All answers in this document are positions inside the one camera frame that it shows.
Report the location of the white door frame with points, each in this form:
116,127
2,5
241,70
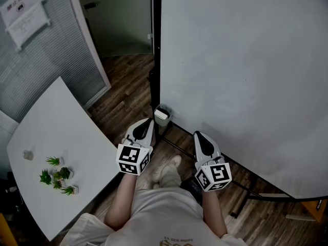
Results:
89,35

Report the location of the white eraser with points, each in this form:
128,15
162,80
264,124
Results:
161,114

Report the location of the black box on floor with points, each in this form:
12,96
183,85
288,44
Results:
191,187

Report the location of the person's right forearm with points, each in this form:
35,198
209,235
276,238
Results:
214,211

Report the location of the person's white t-shirt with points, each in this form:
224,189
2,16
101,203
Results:
159,219

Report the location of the person's left forearm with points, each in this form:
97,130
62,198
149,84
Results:
123,201

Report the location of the small grey cup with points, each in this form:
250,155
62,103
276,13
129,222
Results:
28,154

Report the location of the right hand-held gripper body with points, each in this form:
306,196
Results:
217,174

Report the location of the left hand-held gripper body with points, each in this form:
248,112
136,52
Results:
133,140

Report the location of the small potted green plant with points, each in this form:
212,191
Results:
57,184
45,177
65,172
53,161
68,190

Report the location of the person's beige trouser leg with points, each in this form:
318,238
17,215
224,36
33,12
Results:
169,179

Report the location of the person's beige shoe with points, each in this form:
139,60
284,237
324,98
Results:
166,166

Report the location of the orange wooden cabinet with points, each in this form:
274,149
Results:
316,209

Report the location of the white wall document holder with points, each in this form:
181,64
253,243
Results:
23,14

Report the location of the grey whiteboard box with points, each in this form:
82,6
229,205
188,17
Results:
164,123

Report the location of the dark grey door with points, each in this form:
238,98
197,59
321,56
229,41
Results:
120,22

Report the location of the large whiteboard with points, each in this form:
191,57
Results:
243,73

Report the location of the black whiteboard stand frame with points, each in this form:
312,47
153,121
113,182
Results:
155,86

